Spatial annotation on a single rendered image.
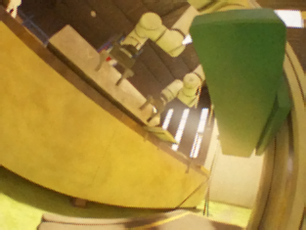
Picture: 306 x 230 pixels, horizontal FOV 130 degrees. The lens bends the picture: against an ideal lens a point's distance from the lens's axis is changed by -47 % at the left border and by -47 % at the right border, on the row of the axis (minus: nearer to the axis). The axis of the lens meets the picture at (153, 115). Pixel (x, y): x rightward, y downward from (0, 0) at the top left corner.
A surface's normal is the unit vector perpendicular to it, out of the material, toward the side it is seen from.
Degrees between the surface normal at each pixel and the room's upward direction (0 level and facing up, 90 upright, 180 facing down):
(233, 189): 90
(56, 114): 90
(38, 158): 90
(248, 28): 180
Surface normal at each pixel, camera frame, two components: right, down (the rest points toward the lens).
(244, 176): -0.57, -0.53
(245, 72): -0.36, 0.85
